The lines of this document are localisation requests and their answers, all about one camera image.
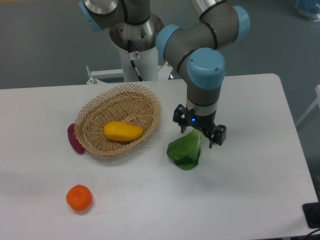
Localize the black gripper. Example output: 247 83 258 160
173 104 227 149

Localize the yellow mango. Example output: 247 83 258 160
103 121 144 142

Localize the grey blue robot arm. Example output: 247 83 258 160
79 0 251 145

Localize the woven wicker basket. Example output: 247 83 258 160
74 84 162 158

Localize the green bok choy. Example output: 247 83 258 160
166 129 204 171

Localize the purple sweet potato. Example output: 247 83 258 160
67 123 85 155

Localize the orange tangerine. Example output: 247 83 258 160
66 184 93 212

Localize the black device at edge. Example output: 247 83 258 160
302 202 320 229

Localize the blue bag in background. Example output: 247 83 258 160
295 0 320 22

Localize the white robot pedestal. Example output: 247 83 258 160
86 47 179 85

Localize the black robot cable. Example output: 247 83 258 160
126 39 145 82

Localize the white frame at right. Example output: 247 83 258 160
295 84 320 129

